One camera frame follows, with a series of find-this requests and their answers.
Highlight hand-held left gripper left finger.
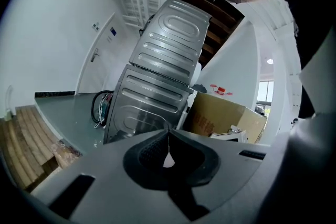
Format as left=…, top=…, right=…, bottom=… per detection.
left=122, top=129, right=169, bottom=191

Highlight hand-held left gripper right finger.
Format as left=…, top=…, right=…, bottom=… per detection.
left=168, top=129, right=221, bottom=221

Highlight white box in carton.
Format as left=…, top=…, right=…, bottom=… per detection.
left=209, top=129, right=248, bottom=144

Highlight brown cardboard box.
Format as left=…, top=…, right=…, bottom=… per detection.
left=183, top=91, right=268, bottom=145

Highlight silver washing machine with ribbed panel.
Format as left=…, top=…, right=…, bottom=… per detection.
left=103, top=64, right=195, bottom=145

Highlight red and white plastic item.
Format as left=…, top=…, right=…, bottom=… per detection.
left=209, top=83, right=234, bottom=97

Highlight window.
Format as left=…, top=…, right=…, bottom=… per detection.
left=255, top=80, right=274, bottom=115

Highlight white door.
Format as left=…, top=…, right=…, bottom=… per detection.
left=75, top=11, right=127, bottom=95

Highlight wooden steps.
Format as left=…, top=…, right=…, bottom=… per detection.
left=0, top=104, right=63, bottom=191

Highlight silver washing machine with oval panel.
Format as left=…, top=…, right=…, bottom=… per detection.
left=128, top=0, right=213, bottom=87

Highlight dark wooden shelf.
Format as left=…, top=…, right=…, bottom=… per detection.
left=172, top=0, right=246, bottom=67

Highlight black hose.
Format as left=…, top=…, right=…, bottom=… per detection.
left=90, top=89, right=115, bottom=124

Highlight silver door handle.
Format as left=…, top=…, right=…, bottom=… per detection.
left=90, top=47, right=100, bottom=63

